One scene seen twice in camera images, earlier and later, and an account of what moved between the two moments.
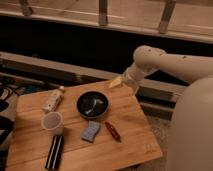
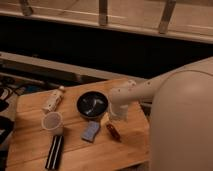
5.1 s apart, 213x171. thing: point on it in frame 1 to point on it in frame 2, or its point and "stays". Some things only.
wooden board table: (105, 127) stays
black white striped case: (55, 151) stays
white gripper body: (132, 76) to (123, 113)
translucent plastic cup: (53, 122) stays
